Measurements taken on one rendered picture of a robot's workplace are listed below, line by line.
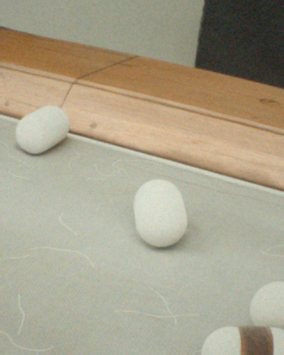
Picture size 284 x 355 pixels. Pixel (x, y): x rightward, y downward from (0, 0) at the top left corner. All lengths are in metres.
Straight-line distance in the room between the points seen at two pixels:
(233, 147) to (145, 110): 0.06
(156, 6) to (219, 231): 2.18
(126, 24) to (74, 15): 0.21
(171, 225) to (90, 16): 2.34
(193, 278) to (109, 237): 0.04
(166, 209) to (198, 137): 0.11
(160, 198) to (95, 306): 0.06
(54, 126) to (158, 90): 0.08
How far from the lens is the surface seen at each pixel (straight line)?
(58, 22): 2.70
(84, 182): 0.36
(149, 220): 0.30
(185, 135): 0.40
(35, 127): 0.38
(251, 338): 0.23
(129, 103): 0.42
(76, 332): 0.25
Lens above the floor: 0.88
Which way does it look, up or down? 22 degrees down
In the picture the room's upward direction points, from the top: 7 degrees clockwise
